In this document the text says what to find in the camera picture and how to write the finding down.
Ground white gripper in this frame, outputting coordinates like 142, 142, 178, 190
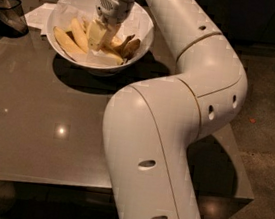
86, 0, 134, 51

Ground curved yellow banana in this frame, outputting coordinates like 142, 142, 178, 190
88, 45, 124, 66

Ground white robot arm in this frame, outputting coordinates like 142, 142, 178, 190
98, 0, 248, 219

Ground small banana behind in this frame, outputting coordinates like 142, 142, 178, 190
110, 36, 123, 48

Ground white paper bowl liner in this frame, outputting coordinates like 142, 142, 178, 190
46, 0, 154, 74

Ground right brownish banana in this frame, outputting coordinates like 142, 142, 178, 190
114, 34, 140, 60

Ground white bowl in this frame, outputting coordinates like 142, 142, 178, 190
46, 0, 154, 76

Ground left yellow banana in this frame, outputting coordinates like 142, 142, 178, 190
53, 26, 86, 54

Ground white paper sheets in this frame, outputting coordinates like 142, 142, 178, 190
25, 3, 56, 36

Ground black mesh basket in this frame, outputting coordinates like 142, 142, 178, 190
0, 0, 29, 38

